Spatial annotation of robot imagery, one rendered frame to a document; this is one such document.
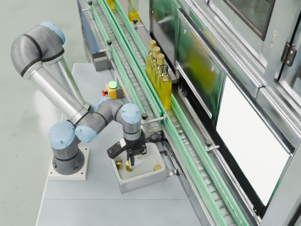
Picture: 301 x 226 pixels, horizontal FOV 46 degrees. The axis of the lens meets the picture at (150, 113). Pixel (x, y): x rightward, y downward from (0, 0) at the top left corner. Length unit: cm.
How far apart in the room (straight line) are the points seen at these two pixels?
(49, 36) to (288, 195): 115
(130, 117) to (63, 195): 54
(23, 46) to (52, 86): 18
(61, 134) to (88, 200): 33
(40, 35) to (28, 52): 9
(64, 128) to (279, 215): 116
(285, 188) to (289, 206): 3
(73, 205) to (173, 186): 46
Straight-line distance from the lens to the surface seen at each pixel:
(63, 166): 170
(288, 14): 108
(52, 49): 150
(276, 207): 60
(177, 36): 178
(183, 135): 172
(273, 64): 117
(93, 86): 216
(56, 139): 158
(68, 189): 173
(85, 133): 136
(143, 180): 165
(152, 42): 177
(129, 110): 138
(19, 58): 143
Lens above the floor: 219
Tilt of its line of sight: 47 degrees down
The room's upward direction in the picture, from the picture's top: straight up
